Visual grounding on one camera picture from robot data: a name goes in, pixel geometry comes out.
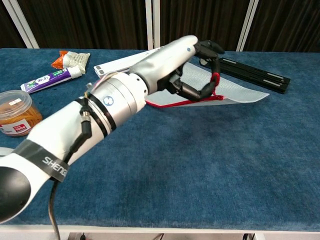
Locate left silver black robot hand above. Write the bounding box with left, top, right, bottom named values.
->
left=131, top=34, right=226, bottom=102

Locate small red object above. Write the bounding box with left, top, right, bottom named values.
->
left=210, top=72, right=221, bottom=86

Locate white mesh zipper pouch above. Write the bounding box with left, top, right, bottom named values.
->
left=145, top=62, right=270, bottom=109

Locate white folding laptop stand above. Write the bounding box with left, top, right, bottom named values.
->
left=93, top=47, right=163, bottom=78

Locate black pleated curtain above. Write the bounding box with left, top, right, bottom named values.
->
left=159, top=0, right=251, bottom=52
left=16, top=0, right=149, bottom=50
left=0, top=0, right=27, bottom=49
left=243, top=0, right=320, bottom=53

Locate orange white snack packet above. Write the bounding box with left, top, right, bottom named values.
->
left=51, top=50, right=91, bottom=75

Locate black folding laptop stand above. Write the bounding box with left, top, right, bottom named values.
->
left=199, top=56, right=292, bottom=95

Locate blue velvet table cloth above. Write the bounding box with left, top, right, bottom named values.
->
left=0, top=47, right=320, bottom=232

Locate purple white toothpaste tube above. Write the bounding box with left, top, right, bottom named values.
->
left=20, top=66, right=83, bottom=95

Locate clear rubber band jar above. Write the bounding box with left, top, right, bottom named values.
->
left=0, top=89, right=43, bottom=138

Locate white frame post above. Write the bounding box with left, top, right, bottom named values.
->
left=236, top=0, right=260, bottom=52
left=145, top=0, right=161, bottom=50
left=1, top=0, right=40, bottom=49

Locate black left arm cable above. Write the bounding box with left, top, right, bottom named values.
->
left=48, top=104, right=94, bottom=240

